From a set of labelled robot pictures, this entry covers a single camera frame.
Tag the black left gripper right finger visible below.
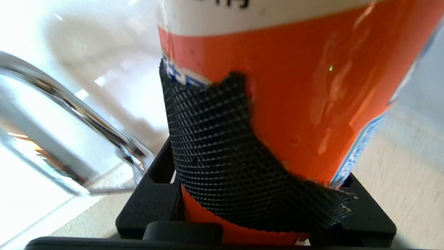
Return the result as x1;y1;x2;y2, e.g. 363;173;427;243
308;174;397;241

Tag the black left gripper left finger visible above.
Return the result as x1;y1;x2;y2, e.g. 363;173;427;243
116;58;358;241

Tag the chrome gooseneck faucet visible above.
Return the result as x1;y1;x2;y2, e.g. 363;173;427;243
0;50;155;195

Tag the orange dish soap bottle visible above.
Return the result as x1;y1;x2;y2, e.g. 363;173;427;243
156;0;444;245

